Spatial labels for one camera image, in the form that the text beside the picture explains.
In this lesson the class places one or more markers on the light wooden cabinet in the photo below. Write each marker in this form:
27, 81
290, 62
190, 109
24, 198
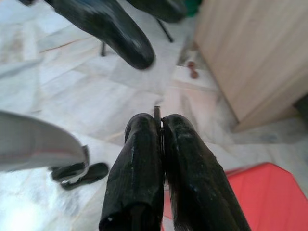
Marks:
250, 53

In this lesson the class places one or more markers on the black robot left foot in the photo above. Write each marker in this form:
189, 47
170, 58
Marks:
93, 172

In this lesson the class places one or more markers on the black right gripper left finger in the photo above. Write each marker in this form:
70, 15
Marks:
134, 173

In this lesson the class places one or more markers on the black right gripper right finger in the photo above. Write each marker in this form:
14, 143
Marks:
197, 183

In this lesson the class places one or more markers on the silver robot left leg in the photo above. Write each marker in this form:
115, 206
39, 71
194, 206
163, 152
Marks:
31, 142

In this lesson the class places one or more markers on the small red-brown object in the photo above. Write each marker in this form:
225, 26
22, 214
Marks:
193, 69

